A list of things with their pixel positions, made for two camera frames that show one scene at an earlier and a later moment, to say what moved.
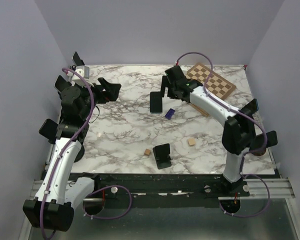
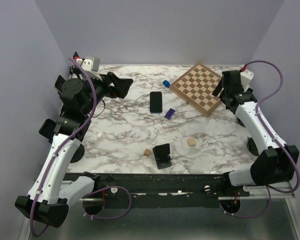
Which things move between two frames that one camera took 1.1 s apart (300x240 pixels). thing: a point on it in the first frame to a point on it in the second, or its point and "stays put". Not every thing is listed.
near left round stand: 80,154 stays put
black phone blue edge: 156,102 stays put
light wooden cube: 191,141 stays put
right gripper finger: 164,84 to 218,88
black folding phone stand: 161,153 stays put
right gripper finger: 172,92 to 223,93
